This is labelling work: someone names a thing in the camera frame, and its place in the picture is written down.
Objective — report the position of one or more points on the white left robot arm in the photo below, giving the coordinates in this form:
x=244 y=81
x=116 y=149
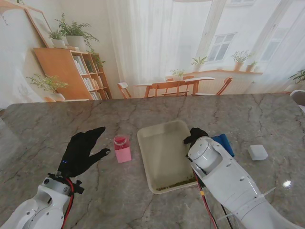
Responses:
x=33 y=210

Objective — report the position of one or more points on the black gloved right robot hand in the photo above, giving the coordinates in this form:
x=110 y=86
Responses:
x=197 y=134

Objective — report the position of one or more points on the printed room scene backdrop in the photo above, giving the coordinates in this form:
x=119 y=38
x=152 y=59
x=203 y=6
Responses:
x=152 y=47

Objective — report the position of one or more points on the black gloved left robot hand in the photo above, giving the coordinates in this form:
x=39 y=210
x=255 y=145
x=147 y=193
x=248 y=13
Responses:
x=79 y=152

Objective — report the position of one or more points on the white rounded object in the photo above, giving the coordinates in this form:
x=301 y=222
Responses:
x=299 y=97

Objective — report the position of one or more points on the white square bottle cap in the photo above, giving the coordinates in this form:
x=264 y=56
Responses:
x=257 y=152

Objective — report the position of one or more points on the scattered green beans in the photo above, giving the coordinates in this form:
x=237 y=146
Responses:
x=178 y=184

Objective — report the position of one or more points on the white baking tray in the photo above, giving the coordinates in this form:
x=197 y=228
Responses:
x=164 y=155

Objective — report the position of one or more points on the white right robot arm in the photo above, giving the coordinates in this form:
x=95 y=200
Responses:
x=228 y=176

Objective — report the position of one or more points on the blue plastic scraper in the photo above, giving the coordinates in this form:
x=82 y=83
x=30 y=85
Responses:
x=225 y=143

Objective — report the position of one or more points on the pink square bottle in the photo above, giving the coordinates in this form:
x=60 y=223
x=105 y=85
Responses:
x=124 y=154

